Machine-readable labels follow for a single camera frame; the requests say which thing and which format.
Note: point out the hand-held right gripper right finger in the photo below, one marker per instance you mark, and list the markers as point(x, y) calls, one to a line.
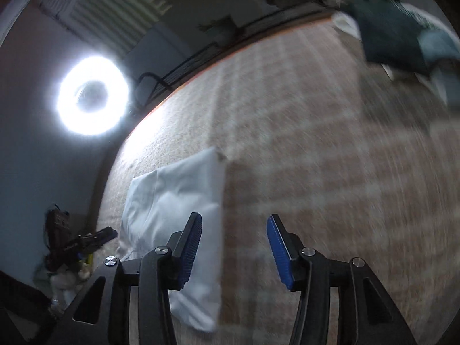
point(278, 248)

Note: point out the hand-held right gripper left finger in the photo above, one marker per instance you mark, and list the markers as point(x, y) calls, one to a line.
point(192, 244)

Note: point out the potted plant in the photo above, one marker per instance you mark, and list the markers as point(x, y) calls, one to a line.
point(222, 25)

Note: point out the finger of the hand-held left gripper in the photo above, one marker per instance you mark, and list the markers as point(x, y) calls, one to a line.
point(100, 236)

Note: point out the black metal clothes rack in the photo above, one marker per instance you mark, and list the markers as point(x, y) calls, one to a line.
point(273, 16)

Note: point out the white t-shirt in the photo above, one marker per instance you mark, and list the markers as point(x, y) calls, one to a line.
point(172, 194)

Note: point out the green striped white cloth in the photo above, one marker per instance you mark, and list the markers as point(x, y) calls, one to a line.
point(107, 3)

